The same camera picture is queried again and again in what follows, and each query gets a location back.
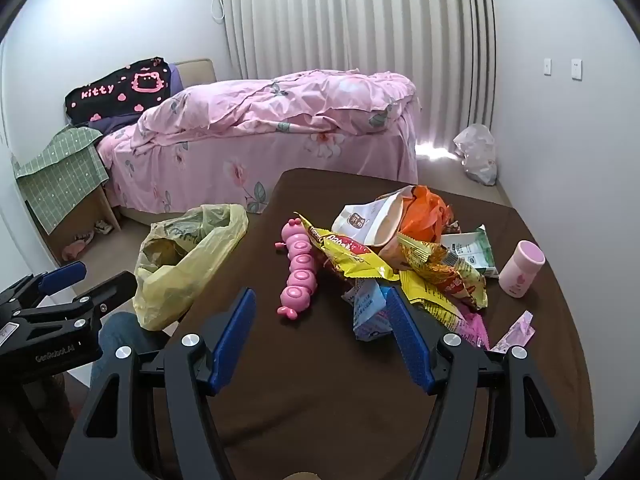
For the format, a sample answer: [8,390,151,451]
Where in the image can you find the brown tablecloth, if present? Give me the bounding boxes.
[165,167,596,480]

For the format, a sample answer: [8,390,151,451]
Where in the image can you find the plain yellow snack packet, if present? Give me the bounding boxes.
[400,270,473,331]

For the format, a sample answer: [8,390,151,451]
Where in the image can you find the yellow red label snack packet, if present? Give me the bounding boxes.
[292,211,401,281]

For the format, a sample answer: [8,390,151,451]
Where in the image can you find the pink floral bed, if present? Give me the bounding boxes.
[97,70,423,213]

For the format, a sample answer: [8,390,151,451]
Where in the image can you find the wooden nightstand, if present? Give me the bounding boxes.
[27,182,122,266]

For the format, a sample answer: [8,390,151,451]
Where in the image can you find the green white packet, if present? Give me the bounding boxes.
[440,225,501,278]

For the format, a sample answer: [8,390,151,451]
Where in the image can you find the orange plastic bag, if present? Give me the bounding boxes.
[400,185,451,248]

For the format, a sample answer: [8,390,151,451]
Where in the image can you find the pink caterpillar toy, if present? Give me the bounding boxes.
[277,213,318,321]

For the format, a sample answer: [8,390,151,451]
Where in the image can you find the pink floral duvet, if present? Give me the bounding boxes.
[137,70,418,136]

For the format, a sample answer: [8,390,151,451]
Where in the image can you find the beige headboard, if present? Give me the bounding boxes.
[172,58,217,86]

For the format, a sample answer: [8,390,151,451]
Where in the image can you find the green checked cloth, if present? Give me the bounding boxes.
[14,125,111,233]

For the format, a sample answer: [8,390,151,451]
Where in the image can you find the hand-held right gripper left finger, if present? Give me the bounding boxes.
[70,287,258,480]

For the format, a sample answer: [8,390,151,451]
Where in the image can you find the white plastic bag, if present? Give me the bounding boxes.
[452,123,498,186]

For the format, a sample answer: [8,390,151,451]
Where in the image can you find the pale pink wrapper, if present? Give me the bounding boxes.
[487,310,536,353]

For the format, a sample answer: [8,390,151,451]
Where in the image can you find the yellow plastic bag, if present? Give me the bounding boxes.
[132,203,249,331]

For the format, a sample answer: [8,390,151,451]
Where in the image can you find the white paper bag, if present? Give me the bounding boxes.
[332,185,418,261]

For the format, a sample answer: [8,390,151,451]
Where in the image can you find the white pleated curtain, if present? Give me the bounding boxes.
[220,0,498,161]

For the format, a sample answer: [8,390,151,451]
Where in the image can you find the person's leg in jeans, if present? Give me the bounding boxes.
[90,310,171,401]

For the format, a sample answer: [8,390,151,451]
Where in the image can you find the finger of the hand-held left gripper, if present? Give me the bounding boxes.
[12,271,138,332]
[0,262,87,311]

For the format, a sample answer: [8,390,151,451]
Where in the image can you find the magenta cartoon wrapper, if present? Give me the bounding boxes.
[459,310,491,351]

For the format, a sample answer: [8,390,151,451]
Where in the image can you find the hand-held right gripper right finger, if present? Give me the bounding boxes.
[382,287,586,480]

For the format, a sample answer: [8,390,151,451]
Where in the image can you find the black Hello Kitty pillow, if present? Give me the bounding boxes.
[64,57,173,126]

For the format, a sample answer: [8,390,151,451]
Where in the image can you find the blue white packet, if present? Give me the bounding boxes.
[342,277,393,342]

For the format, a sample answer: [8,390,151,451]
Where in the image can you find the pink bottle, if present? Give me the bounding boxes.
[498,240,546,300]

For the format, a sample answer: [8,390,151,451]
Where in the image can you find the pink slippers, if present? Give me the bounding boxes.
[62,237,93,261]

